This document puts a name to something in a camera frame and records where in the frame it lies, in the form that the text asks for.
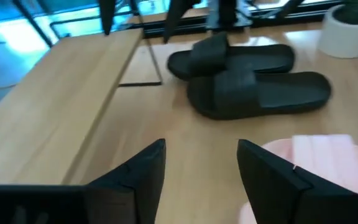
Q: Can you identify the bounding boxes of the white plant pot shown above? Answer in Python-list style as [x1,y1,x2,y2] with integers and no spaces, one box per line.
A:
[317,4,358,59]

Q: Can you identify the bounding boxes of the wooden shelf with black frame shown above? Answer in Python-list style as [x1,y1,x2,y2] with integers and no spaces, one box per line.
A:
[0,0,163,185]

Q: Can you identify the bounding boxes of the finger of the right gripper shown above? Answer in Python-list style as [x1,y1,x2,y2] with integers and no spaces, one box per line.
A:
[99,0,117,36]
[162,0,198,44]

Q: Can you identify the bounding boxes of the pink slide sandal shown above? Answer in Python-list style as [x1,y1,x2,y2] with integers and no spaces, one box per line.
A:
[237,134,358,224]

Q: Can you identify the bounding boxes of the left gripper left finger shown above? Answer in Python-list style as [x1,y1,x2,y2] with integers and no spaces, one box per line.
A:
[85,138,167,224]

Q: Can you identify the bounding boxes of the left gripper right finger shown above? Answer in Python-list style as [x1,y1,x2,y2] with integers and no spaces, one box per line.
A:
[236,139,358,224]

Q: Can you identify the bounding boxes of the black slide sandal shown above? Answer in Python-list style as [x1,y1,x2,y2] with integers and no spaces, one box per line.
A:
[186,67,332,121]
[166,30,295,81]

